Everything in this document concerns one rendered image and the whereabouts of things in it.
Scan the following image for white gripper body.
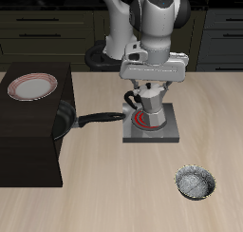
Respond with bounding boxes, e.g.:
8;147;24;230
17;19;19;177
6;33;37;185
119;51;190;84

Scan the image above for silver moka pot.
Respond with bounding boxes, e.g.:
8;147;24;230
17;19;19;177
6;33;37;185
123;82;168;128

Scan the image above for dark grey stove plate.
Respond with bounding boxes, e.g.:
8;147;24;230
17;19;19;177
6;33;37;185
121;103;180;144

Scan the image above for black frying pan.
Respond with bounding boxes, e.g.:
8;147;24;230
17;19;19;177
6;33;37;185
51;99;126;142

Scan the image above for dark kitchen cupboards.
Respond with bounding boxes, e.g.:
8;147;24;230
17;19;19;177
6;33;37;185
0;0;243;73

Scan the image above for grey speckled bowl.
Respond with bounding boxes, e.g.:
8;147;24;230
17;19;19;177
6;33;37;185
174;164;217;202

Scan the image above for white plate with red rim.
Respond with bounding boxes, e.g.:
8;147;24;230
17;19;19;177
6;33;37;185
7;72;59;102

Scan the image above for dark wooden cabinet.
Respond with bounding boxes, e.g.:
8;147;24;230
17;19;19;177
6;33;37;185
0;62;77;188

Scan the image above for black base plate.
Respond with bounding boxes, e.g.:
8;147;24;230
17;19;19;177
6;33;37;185
84;39;125;68

